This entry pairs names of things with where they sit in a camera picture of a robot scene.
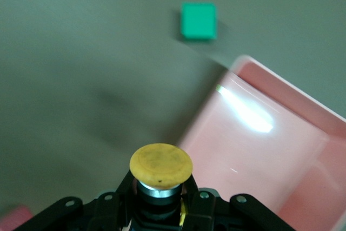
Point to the green cube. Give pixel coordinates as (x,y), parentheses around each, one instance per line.
(199,21)

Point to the yellow push button switch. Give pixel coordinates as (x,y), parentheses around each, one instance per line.
(160,163)

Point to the pink cube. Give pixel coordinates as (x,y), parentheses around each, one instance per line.
(14,218)

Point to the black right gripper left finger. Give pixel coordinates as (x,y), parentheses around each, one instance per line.
(102,214)

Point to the pink plastic tray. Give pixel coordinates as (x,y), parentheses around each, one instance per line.
(256,147)

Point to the brown table cover mat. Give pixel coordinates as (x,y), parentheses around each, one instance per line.
(67,66)

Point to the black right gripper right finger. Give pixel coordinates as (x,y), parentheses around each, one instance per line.
(216,214)

